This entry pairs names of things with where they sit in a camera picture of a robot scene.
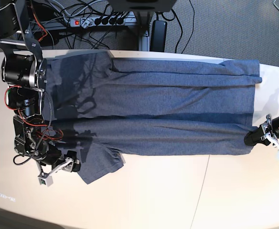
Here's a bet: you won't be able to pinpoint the white power strip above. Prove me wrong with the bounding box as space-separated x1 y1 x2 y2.
69 16 126 29

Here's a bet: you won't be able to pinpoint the black power adapter brick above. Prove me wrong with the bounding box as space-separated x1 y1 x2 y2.
150 20 167 52

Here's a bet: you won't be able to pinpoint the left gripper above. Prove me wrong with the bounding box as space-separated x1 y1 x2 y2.
244 114 279 150

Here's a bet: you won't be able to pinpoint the black camera mount housing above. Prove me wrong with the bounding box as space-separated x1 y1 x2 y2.
108 0 177 12

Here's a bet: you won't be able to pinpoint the blue grey T-shirt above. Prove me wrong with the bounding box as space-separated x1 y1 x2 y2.
46 52 262 184

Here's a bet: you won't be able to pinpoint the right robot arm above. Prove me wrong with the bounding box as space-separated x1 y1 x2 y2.
0 0 81 182

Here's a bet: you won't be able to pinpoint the aluminium frame post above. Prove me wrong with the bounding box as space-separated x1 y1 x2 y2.
135 11 152 52

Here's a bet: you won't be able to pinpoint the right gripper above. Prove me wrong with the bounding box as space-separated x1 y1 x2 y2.
34 144 80 176

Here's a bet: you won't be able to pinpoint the tangled black floor cables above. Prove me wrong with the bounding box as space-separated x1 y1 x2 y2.
22 0 140 51

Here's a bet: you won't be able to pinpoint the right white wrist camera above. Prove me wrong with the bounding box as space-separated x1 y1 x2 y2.
38 174 54 187

